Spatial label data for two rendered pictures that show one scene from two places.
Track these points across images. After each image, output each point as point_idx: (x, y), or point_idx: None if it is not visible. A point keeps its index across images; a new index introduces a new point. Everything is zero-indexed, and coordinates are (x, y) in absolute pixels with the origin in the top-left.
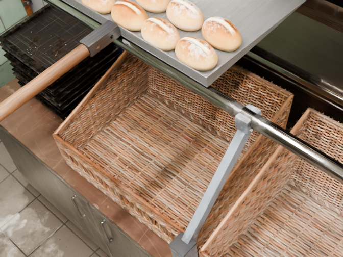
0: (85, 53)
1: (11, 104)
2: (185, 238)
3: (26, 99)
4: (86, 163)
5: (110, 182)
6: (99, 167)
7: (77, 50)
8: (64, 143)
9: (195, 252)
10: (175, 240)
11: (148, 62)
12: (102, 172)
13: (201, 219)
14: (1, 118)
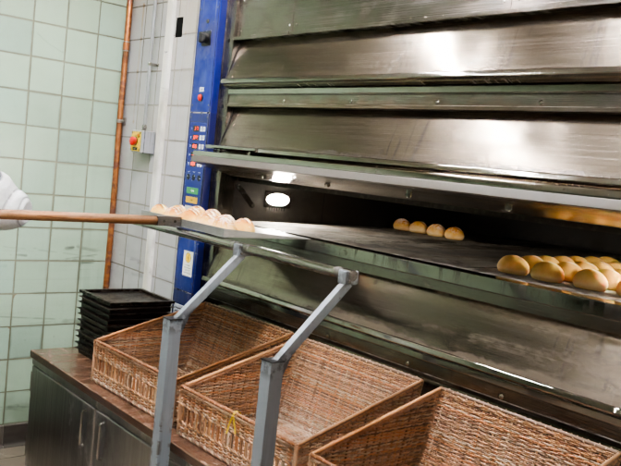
0: (155, 219)
1: (100, 214)
2: (176, 315)
3: (109, 218)
4: (113, 356)
5: (127, 365)
6: (123, 352)
7: (151, 215)
8: (102, 342)
9: (179, 331)
10: (168, 316)
11: (192, 235)
12: (125, 354)
13: (191, 303)
14: (91, 217)
